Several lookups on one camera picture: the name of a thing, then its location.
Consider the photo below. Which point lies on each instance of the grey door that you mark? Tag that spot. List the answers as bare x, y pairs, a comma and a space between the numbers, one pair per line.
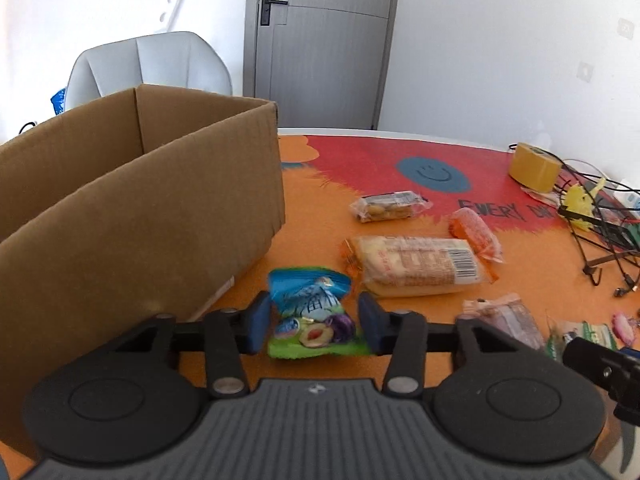
320, 60

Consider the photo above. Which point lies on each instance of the clear cookie packet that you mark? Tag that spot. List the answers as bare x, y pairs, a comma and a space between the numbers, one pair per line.
390, 206

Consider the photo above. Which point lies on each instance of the yellow plastic toy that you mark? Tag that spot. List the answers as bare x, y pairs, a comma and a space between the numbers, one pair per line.
580, 202

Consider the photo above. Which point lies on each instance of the blue green plum snack packet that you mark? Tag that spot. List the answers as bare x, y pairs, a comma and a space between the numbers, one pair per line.
310, 305

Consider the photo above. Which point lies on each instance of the orange snack packet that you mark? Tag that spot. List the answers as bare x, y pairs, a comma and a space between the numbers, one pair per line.
475, 230

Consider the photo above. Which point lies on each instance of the white wall plate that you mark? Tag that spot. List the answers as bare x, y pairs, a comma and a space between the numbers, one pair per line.
585, 71
627, 28

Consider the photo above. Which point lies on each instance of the white board with holes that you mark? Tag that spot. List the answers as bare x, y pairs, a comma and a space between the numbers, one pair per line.
172, 10

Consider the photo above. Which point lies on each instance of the green white snack packet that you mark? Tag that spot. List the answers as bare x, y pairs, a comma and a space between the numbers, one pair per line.
582, 334

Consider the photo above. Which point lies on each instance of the small pink object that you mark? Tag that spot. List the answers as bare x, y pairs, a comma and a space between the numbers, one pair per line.
625, 322

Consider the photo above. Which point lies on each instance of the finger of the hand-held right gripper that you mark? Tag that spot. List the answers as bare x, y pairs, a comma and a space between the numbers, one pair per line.
590, 362

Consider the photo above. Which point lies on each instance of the long biscuit packet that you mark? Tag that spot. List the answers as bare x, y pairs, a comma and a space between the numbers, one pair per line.
420, 265

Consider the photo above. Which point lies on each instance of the grey chair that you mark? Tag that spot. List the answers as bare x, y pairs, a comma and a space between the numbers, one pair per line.
150, 65

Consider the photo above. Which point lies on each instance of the cardboard box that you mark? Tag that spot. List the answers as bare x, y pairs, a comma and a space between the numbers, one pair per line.
140, 220

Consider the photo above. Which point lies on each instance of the yellow tape roll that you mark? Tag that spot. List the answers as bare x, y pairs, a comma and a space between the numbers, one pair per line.
535, 167

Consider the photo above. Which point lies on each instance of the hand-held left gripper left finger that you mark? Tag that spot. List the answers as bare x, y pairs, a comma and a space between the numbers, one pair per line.
260, 322

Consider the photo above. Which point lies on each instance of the clear wrapped snack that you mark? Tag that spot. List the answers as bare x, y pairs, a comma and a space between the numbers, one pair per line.
505, 317

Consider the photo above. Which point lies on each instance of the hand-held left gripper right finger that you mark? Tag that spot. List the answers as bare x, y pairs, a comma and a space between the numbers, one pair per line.
370, 325

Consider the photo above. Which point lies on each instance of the blue plastic bag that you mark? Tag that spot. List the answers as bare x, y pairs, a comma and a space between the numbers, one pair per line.
59, 101

